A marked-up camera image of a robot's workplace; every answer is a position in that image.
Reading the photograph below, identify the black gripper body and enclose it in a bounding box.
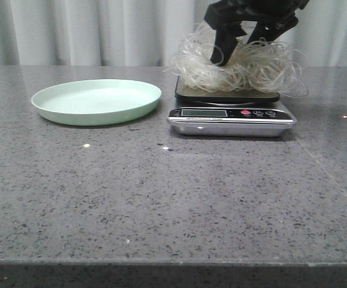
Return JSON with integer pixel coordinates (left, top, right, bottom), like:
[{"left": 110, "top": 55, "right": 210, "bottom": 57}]
[{"left": 204, "top": 1, "right": 309, "bottom": 29}]

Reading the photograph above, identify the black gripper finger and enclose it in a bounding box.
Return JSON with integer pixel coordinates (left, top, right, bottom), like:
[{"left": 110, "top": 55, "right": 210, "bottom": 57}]
[
  {"left": 248, "top": 16, "right": 298, "bottom": 43},
  {"left": 210, "top": 21, "right": 246, "bottom": 67}
]

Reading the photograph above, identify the white vermicelli noodle bundle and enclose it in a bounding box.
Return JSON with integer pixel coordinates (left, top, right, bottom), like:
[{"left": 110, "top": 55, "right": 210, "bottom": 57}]
[{"left": 169, "top": 22, "right": 309, "bottom": 97}]

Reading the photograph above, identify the black silver kitchen scale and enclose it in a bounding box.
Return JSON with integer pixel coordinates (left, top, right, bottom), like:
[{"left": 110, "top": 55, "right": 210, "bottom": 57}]
[{"left": 167, "top": 77, "right": 297, "bottom": 137}]

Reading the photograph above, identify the light green round plate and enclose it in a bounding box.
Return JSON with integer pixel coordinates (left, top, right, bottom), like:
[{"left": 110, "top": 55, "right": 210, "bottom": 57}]
[{"left": 31, "top": 79, "right": 162, "bottom": 127}]

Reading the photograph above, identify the white pleated curtain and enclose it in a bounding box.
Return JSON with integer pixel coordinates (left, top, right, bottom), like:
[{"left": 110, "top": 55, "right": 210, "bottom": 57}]
[{"left": 0, "top": 1, "right": 347, "bottom": 67}]

